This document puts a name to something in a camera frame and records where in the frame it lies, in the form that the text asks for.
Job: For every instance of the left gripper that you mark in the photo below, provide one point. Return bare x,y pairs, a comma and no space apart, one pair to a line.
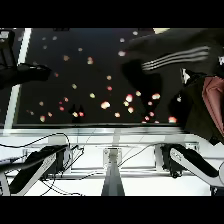
33,72

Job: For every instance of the black garment with white stripes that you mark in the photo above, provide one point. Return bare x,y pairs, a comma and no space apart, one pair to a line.
173,50

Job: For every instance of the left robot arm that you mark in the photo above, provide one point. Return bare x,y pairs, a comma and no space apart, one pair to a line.
31,165

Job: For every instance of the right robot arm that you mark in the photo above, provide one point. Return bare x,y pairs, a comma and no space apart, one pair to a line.
195,163

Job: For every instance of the dark brown garment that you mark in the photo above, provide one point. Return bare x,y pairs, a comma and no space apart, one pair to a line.
193,110

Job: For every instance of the red garment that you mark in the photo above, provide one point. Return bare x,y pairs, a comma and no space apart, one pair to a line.
215,100

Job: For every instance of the silver frame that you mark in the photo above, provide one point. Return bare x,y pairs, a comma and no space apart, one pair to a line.
113,136

